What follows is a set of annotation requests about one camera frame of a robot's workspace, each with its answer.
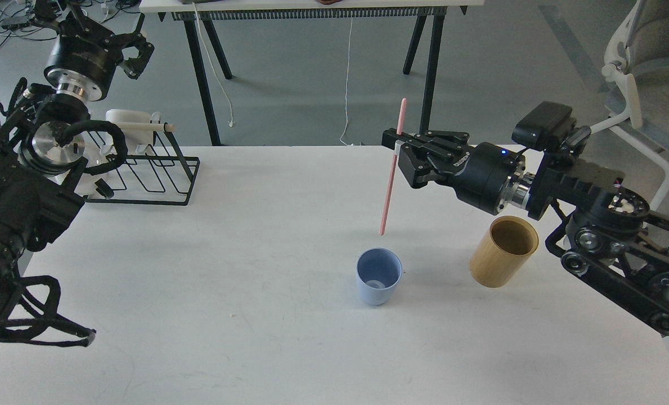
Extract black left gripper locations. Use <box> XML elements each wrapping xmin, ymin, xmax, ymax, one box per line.
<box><xmin>44</xmin><ymin>13</ymin><xmax>155</xmax><ymax>103</ymax></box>

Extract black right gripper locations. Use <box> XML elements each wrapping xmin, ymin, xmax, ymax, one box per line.
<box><xmin>382</xmin><ymin>128</ymin><xmax>526</xmax><ymax>215</ymax></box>

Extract blue plastic cup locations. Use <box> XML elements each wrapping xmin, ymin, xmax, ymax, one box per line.
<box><xmin>355</xmin><ymin>247</ymin><xmax>403</xmax><ymax>306</ymax></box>

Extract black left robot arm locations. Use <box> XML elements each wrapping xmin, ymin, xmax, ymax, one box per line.
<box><xmin>0</xmin><ymin>3</ymin><xmax>154</xmax><ymax>348</ymax></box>

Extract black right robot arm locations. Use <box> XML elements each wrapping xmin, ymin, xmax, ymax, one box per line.
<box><xmin>381</xmin><ymin>128</ymin><xmax>669</xmax><ymax>336</ymax></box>

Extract white cup on rack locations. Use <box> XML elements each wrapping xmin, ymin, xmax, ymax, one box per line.
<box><xmin>105</xmin><ymin>109</ymin><xmax>155</xmax><ymax>155</ymax></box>

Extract white background table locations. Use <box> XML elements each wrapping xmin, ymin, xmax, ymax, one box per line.
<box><xmin>138</xmin><ymin>1</ymin><xmax>484</xmax><ymax>146</ymax></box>

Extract bamboo cylindrical holder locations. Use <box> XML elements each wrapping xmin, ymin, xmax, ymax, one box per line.
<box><xmin>469</xmin><ymin>215</ymin><xmax>539</xmax><ymax>288</ymax></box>

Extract white bowl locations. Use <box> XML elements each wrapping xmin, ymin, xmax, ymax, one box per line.
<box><xmin>59</xmin><ymin>147</ymin><xmax>116</xmax><ymax>186</ymax></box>

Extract white office chair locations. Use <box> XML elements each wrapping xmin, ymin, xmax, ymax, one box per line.
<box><xmin>592</xmin><ymin>1</ymin><xmax>669</xmax><ymax>210</ymax></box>

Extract black floor cables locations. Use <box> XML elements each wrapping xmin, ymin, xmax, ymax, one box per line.
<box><xmin>0</xmin><ymin>0</ymin><xmax>141</xmax><ymax>73</ymax></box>

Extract wooden rack handle rod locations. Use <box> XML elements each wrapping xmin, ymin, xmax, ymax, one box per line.
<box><xmin>116</xmin><ymin>122</ymin><xmax>176</xmax><ymax>132</ymax></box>

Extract white hanging cable right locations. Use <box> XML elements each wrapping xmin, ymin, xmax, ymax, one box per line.
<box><xmin>339</xmin><ymin>16</ymin><xmax>363</xmax><ymax>147</ymax></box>

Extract white hanging cable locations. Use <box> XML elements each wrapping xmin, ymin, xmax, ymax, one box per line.
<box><xmin>339</xmin><ymin>16</ymin><xmax>363</xmax><ymax>147</ymax></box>
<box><xmin>192</xmin><ymin>3</ymin><xmax>236</xmax><ymax>128</ymax></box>

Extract white hanging cable left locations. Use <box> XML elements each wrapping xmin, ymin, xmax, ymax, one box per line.
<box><xmin>192</xmin><ymin>3</ymin><xmax>236</xmax><ymax>128</ymax></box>

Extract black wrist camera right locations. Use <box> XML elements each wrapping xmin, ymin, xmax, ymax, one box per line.
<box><xmin>512</xmin><ymin>101</ymin><xmax>592</xmax><ymax>153</ymax></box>

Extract black wire dish rack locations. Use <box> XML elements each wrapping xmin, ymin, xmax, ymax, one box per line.
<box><xmin>75</xmin><ymin>132</ymin><xmax>200</xmax><ymax>206</ymax></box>

